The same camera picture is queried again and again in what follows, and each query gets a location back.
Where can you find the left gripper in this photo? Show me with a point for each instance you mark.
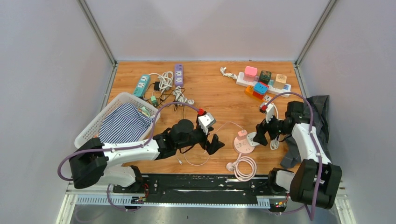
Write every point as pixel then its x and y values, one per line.
pixel 211 147

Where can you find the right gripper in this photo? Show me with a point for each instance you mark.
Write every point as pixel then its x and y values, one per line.
pixel 260 137

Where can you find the pink small adapter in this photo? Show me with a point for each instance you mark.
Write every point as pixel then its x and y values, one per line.
pixel 242 135

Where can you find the pink round socket hub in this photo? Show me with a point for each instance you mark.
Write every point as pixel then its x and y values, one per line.
pixel 242 146

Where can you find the green cube adapter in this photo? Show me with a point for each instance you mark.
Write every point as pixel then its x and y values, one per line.
pixel 154 101

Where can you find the black power adapter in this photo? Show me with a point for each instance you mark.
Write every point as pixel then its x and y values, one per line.
pixel 157 86

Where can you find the purple power strip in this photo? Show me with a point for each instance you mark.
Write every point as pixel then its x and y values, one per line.
pixel 179 75

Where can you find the teal power strip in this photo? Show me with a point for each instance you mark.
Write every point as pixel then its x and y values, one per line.
pixel 142 86

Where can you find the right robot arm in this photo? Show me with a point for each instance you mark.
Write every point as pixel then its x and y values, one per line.
pixel 317 180

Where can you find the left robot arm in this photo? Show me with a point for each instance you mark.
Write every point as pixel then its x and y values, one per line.
pixel 97 162

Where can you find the red cube socket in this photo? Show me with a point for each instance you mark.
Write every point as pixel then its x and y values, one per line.
pixel 257 95

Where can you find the blue cube socket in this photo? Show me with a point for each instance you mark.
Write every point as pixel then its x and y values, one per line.
pixel 261 88

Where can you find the beige cube socket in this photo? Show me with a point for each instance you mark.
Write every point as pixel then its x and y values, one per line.
pixel 279 81

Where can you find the dark green cube socket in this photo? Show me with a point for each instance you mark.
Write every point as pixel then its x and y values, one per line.
pixel 265 77

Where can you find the pink cube socket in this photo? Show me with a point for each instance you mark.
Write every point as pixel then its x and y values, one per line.
pixel 250 74

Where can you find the orange power strip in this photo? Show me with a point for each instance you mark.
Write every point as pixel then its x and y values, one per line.
pixel 249 91

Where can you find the white long power strip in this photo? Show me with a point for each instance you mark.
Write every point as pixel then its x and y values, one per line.
pixel 272 90

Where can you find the dark grey cloth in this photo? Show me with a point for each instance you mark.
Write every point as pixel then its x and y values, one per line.
pixel 320 106

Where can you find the striped blue white cloth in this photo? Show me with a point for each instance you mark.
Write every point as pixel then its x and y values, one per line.
pixel 125 124

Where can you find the white plastic basket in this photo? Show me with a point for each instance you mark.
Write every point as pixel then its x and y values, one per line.
pixel 92 129

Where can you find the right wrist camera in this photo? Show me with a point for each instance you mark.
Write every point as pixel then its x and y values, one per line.
pixel 270 112

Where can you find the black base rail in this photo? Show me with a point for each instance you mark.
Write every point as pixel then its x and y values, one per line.
pixel 201 189

